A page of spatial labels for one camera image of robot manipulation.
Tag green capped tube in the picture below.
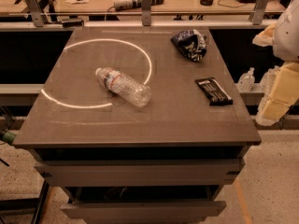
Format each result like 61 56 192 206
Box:
0 130 16 145

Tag metal bracket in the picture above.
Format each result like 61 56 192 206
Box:
141 0 151 26
24 0 47 27
249 0 269 25

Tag upper grey drawer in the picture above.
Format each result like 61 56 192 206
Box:
36 159 244 187

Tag lower grey drawer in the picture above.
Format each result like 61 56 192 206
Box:
61 201 226 224

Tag grey drawer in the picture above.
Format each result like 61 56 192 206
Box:
36 159 244 187
61 201 226 224

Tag black snack bar wrapper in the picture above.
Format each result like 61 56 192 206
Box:
195 77 233 106

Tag clear sanitizer bottle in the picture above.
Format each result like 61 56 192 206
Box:
237 67 255 92
259 65 278 90

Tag clear sanitizer bottle right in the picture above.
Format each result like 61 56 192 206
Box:
259 65 278 90

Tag crumpled dark chip bag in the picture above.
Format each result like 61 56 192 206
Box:
171 29 206 63

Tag clear sanitizer bottle left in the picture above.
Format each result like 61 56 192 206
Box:
237 67 255 92

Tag left metal bracket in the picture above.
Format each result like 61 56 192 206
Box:
24 0 47 27

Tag clear plastic water bottle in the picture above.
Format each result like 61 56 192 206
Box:
95 67 151 107

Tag grey drawer cabinet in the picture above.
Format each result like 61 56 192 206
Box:
12 26 263 224

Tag white circle tape marking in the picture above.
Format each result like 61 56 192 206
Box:
41 38 152 110

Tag right metal bracket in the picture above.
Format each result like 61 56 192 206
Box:
249 0 269 25

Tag white power strip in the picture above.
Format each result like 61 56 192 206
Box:
114 0 164 11

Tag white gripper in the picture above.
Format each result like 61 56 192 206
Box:
252 0 299 126

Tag middle metal bracket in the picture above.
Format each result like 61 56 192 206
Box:
141 0 151 26

